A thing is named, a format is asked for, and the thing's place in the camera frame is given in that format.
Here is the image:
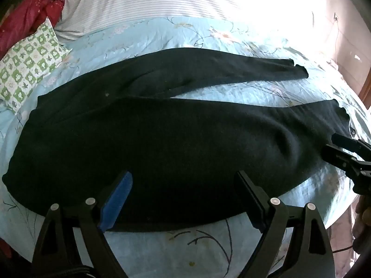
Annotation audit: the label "light blue floral bed sheet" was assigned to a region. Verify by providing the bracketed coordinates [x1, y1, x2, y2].
[0, 16, 371, 278]

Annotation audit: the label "green checked pillow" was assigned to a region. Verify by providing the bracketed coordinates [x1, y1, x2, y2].
[0, 17, 72, 113]

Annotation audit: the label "black pants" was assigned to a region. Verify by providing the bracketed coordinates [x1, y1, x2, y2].
[1, 48, 351, 233]

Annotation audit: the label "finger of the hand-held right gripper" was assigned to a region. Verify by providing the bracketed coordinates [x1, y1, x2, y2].
[331, 133, 371, 160]
[321, 144, 366, 178]

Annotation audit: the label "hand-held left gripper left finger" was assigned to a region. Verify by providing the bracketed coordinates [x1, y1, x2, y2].
[31, 171, 133, 278]

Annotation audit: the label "wall cable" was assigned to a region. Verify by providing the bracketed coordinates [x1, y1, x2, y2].
[333, 12, 342, 68]

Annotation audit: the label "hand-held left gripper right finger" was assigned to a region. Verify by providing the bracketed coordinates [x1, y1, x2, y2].
[233, 170, 336, 278]

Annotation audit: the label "red quilt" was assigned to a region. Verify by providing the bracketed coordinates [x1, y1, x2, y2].
[0, 0, 69, 61]

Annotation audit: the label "wooden furniture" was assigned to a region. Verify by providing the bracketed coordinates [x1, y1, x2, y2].
[358, 82, 371, 109]

